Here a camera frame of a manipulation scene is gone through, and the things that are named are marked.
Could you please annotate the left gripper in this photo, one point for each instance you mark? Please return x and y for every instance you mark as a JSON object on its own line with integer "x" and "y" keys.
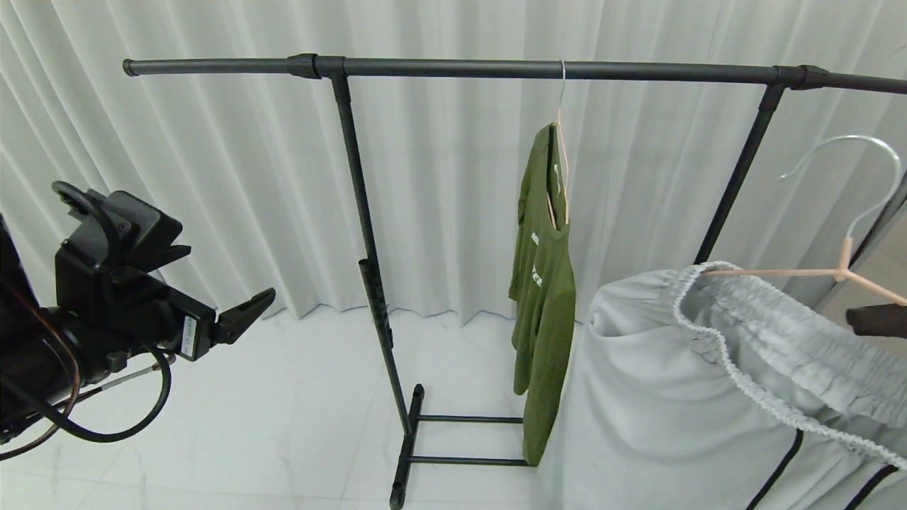
{"x": 191, "y": 329}

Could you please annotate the green long-sleeved shirt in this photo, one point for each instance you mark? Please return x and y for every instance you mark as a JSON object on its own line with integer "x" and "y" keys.
{"x": 545, "y": 304}

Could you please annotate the pink clothes hanger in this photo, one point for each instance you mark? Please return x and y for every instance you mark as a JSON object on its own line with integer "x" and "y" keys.
{"x": 562, "y": 163}
{"x": 779, "y": 272}

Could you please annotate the black clothes rack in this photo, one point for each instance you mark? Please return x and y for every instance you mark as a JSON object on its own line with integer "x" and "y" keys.
{"x": 425, "y": 68}

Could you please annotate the white curtain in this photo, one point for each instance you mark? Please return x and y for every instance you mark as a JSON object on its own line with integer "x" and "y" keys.
{"x": 248, "y": 177}

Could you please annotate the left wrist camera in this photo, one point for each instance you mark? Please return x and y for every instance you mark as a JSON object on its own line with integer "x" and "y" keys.
{"x": 120, "y": 227}

